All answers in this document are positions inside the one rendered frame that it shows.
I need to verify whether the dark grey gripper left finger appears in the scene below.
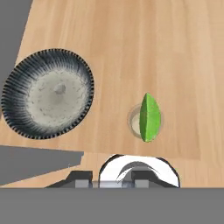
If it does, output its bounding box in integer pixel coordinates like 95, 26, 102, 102
44, 170, 94, 189

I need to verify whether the black ribbed grey bowl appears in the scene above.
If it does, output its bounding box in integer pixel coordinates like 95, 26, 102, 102
0, 47, 95, 140

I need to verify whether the white and black round object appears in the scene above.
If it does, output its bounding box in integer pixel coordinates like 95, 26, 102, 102
98, 153, 181, 189

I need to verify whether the clear glass of lemonade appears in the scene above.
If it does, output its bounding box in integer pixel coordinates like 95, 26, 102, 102
127, 102, 165, 140

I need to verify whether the green citrus wedge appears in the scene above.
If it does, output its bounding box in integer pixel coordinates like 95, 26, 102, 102
138, 92, 163, 144

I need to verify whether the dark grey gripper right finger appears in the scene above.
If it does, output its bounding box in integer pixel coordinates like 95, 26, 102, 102
130, 170, 168, 189

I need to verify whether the small grey ice cube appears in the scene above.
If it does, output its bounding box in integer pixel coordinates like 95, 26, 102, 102
53, 82, 67, 95

